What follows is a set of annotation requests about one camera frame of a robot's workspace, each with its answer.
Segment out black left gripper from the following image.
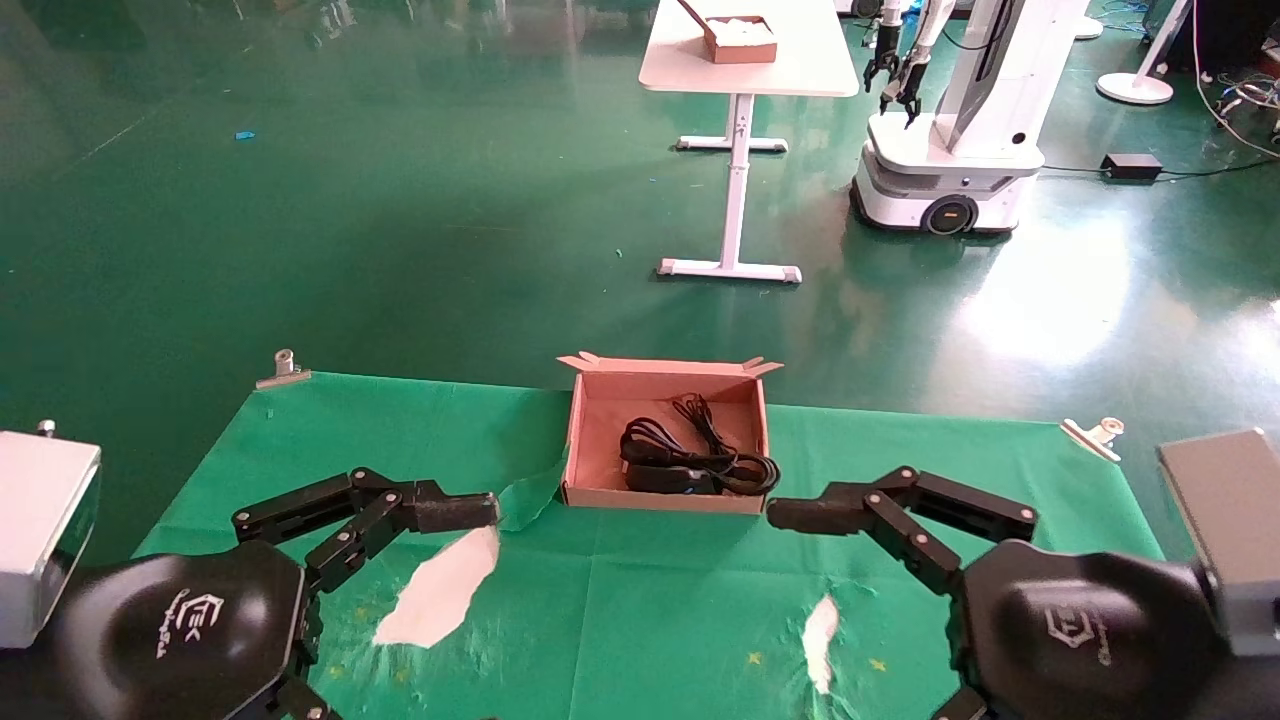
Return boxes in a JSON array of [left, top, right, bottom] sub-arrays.
[[50, 467, 501, 720]]

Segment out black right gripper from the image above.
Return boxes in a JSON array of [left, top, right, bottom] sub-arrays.
[[766, 466, 1237, 720]]

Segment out thick black power cable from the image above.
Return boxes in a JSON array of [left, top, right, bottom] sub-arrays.
[[617, 417, 783, 498]]

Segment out thin black cable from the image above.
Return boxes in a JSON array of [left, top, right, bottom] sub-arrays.
[[670, 393, 747, 469]]

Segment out background robot arm with gripper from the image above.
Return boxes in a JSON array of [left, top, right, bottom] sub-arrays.
[[864, 0, 904, 95], [879, 0, 958, 130]]

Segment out open brown cardboard box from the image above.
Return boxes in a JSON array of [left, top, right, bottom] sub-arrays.
[[556, 351, 783, 516]]

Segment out small cardboard box white contents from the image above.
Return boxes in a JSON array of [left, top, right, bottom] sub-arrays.
[[678, 0, 780, 66]]

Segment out green tablecloth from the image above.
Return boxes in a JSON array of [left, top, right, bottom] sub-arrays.
[[135, 372, 1166, 720]]

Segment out silver cloth clip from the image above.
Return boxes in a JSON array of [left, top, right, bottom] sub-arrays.
[[255, 348, 312, 390], [1060, 416, 1127, 464]]

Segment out white wheeled background robot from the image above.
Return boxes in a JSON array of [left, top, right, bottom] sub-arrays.
[[850, 0, 1093, 237]]

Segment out black power adapter brick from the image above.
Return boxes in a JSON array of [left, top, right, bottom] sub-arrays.
[[1100, 153, 1165, 182]]

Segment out white round stand base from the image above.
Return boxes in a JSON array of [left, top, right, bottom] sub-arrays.
[[1096, 0, 1196, 106]]

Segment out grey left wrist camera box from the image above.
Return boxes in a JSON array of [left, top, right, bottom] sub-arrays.
[[0, 419, 103, 651]]

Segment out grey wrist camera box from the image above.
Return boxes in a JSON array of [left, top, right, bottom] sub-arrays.
[[1158, 428, 1280, 658], [0, 419, 103, 651]]

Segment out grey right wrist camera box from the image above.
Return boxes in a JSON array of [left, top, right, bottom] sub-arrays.
[[1158, 428, 1280, 658]]

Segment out black adapter floor cable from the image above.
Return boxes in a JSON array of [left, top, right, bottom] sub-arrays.
[[1040, 155, 1280, 183]]

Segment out white pedestal table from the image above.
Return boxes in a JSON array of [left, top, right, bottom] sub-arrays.
[[638, 0, 861, 285]]

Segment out pale floor cable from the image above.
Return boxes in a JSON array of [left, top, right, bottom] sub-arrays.
[[1190, 0, 1280, 161]]

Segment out tangle of floor cables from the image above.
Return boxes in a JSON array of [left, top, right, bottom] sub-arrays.
[[1213, 72, 1280, 143]]

